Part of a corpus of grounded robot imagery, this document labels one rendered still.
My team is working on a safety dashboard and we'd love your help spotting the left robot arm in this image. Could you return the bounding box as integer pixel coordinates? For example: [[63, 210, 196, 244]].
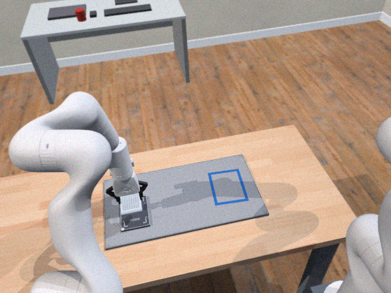
[[9, 92, 134, 293]]

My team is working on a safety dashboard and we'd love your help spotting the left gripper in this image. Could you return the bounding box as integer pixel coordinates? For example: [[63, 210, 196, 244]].
[[106, 171, 148, 204]]

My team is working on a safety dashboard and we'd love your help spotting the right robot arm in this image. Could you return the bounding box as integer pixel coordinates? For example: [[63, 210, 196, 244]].
[[324, 117, 391, 293]]

